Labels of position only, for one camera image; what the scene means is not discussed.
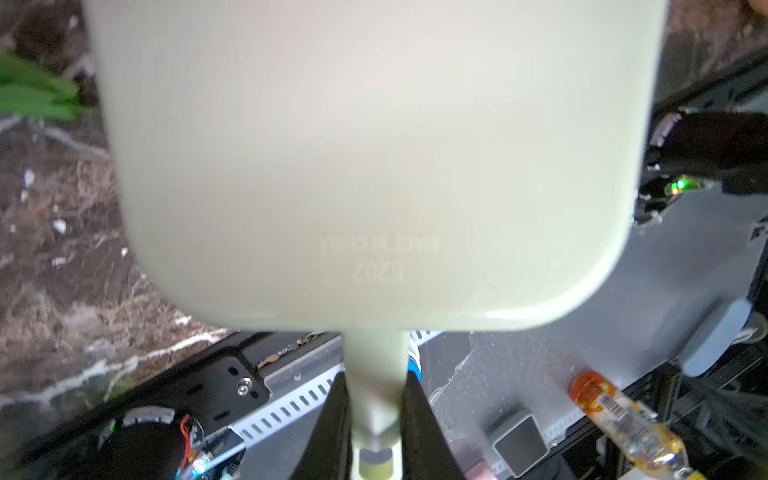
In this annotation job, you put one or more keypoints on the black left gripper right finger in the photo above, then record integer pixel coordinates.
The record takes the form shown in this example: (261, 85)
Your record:
(425, 452)

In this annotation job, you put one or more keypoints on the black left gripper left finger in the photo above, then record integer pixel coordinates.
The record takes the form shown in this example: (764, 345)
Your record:
(327, 455)

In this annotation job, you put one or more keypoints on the light green plastic dustpan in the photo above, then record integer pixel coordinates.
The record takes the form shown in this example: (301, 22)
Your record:
(377, 167)

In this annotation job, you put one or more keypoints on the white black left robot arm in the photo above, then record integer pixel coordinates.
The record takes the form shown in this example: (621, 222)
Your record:
(154, 450)

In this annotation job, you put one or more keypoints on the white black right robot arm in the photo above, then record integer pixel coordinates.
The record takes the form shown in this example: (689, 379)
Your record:
(690, 151)

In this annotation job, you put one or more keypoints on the grey square box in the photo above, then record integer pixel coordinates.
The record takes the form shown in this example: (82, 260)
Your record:
(518, 440)

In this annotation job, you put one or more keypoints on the orange cap drink bottle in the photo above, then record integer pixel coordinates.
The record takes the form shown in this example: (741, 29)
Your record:
(648, 444)

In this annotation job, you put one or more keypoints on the green paper scrap middle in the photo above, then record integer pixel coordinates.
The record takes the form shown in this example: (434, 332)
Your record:
(28, 89)

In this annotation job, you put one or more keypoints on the white slotted cable duct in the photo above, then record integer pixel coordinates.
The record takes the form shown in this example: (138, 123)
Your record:
(297, 388)

